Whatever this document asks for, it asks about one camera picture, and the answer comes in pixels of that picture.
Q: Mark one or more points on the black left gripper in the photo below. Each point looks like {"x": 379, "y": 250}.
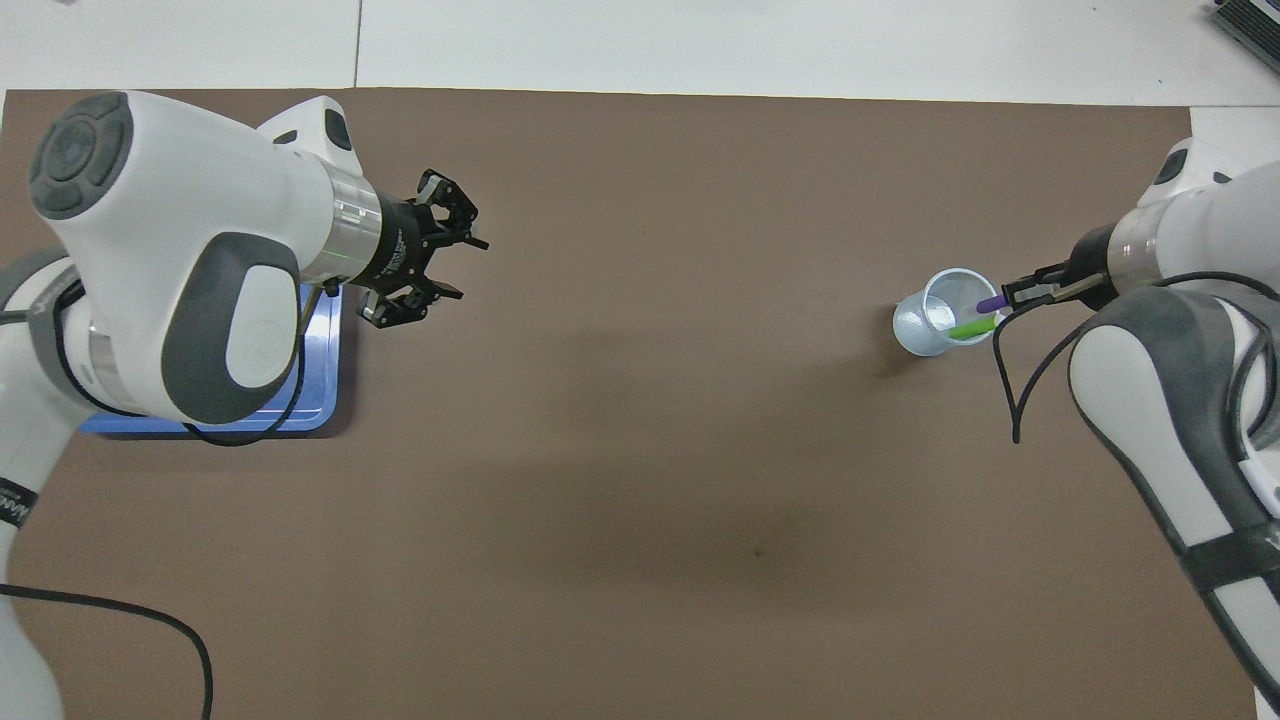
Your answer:
{"x": 398, "y": 248}

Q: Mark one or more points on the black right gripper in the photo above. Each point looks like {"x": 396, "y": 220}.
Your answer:
{"x": 1095, "y": 270}

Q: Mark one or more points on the purple pen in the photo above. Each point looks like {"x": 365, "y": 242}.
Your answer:
{"x": 990, "y": 303}

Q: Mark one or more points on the green pen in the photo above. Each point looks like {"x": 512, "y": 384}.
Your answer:
{"x": 970, "y": 328}

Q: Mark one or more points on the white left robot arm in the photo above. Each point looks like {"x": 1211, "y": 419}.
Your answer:
{"x": 180, "y": 200}

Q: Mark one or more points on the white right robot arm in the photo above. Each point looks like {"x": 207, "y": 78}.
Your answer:
{"x": 1140, "y": 400}

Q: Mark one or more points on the clear plastic cup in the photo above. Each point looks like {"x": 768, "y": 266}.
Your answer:
{"x": 915, "y": 330}

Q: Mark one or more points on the blue plastic tray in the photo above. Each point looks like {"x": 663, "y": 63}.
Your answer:
{"x": 320, "y": 400}

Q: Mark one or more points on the brown table mat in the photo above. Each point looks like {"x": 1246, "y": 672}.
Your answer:
{"x": 650, "y": 500}

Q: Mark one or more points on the grey ribbed device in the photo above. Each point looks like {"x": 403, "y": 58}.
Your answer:
{"x": 1255, "y": 25}

